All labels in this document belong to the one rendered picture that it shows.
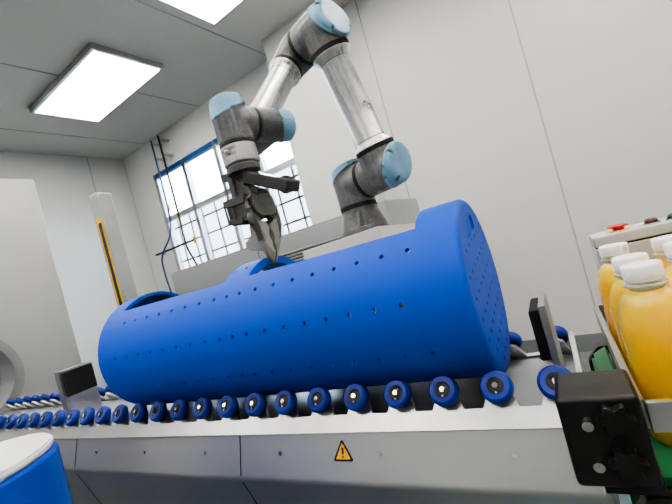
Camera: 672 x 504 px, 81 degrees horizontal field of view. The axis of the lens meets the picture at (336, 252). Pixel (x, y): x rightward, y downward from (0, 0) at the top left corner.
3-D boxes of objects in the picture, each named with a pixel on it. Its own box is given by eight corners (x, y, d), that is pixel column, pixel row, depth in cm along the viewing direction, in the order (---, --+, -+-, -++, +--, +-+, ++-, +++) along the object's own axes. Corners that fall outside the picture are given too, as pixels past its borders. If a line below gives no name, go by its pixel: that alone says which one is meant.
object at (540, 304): (549, 367, 66) (529, 294, 66) (565, 365, 65) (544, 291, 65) (549, 392, 57) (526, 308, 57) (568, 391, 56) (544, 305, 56)
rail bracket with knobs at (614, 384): (576, 451, 47) (552, 366, 47) (650, 451, 44) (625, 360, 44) (582, 507, 38) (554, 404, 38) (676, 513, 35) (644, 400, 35)
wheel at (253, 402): (252, 394, 80) (245, 391, 78) (269, 392, 78) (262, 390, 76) (247, 418, 77) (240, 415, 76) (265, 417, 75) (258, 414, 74)
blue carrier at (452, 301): (207, 368, 120) (171, 281, 117) (514, 325, 78) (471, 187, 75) (125, 430, 95) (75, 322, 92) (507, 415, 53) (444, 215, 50)
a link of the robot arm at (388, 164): (385, 191, 125) (308, 26, 119) (423, 174, 114) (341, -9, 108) (363, 203, 117) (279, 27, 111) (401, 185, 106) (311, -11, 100)
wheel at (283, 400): (281, 391, 76) (274, 388, 75) (299, 390, 74) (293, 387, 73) (277, 416, 74) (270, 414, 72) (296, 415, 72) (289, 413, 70)
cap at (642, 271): (616, 283, 45) (611, 268, 45) (633, 274, 47) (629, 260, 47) (655, 281, 42) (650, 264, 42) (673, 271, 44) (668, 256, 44)
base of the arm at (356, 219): (364, 238, 135) (356, 210, 135) (399, 226, 124) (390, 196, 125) (333, 244, 124) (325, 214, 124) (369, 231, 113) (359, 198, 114)
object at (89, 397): (98, 407, 130) (86, 361, 130) (105, 406, 128) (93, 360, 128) (66, 422, 121) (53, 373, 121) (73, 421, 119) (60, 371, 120)
